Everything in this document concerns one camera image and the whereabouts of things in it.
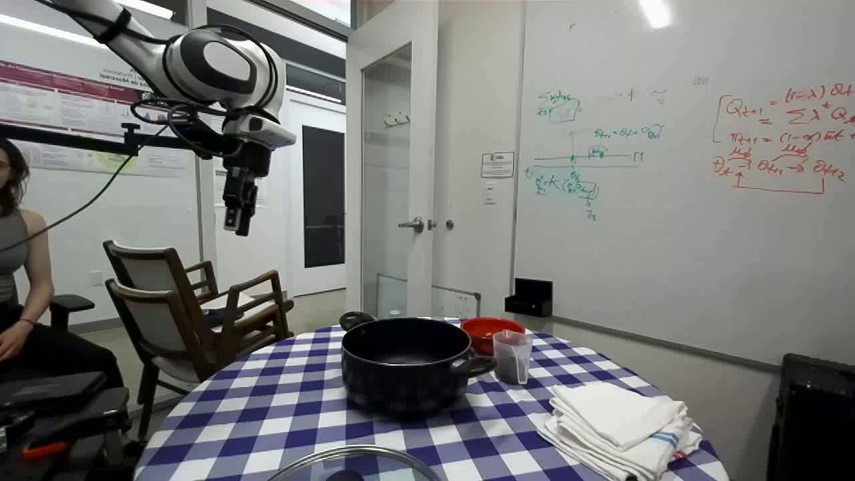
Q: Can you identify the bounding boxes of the black boom pole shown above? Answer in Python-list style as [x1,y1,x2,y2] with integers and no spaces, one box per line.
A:
[0,121,199,161]

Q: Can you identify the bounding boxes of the red handled tool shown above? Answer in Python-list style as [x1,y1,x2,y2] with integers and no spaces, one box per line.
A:
[19,439,71,464]

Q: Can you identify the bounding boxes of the black eraser box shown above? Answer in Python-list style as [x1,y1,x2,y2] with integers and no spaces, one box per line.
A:
[501,275,556,320]

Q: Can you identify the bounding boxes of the glass pot lid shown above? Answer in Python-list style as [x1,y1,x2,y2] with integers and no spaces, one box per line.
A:
[265,443,446,481]

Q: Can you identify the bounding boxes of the wall poster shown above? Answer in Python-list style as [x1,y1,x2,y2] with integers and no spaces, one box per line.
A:
[0,58,194,176]

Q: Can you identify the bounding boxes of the blue white checkered tablecloth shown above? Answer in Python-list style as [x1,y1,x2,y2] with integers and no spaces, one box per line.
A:
[131,323,732,481]

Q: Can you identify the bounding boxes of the thin black hanging cable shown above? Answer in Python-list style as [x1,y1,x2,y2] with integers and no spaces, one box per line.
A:
[0,149,135,256]

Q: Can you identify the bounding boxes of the black cooking pot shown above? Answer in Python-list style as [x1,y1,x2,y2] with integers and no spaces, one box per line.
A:
[338,309,496,423]

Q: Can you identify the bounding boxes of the wooden armchair grey cushion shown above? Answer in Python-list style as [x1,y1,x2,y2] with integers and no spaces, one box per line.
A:
[100,237,289,316]
[103,267,295,443]

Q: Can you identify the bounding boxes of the whiteboard with writing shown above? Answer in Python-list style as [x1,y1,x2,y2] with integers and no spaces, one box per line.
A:
[512,0,855,370]

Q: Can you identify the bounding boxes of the red bowl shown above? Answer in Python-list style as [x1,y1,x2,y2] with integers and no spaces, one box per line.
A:
[458,316,529,360]

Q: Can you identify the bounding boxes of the folded white towel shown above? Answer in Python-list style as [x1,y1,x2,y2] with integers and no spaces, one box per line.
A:
[535,380,706,481]

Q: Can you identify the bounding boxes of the seated person dark clothes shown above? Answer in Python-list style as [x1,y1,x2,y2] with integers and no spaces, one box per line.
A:
[0,137,126,391]

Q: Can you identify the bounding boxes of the white door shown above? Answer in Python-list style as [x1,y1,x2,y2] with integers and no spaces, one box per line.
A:
[430,0,529,320]

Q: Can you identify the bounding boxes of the dark window panel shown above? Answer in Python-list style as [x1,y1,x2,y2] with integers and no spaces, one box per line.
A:
[301,122,346,271]

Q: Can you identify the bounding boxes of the black office chair armrest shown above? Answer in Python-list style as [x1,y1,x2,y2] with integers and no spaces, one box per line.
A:
[47,291,95,335]

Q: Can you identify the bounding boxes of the small door sign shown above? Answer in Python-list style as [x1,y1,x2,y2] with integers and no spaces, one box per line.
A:
[477,149,517,183]

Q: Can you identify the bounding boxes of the black laptop case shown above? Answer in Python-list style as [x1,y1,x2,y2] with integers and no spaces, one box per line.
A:
[0,370,131,450]

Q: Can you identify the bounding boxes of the clear plastic measuring cup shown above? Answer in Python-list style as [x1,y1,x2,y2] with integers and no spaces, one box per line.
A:
[488,329,535,387]

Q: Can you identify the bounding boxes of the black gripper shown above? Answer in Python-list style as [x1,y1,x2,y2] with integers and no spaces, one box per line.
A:
[219,138,274,240]

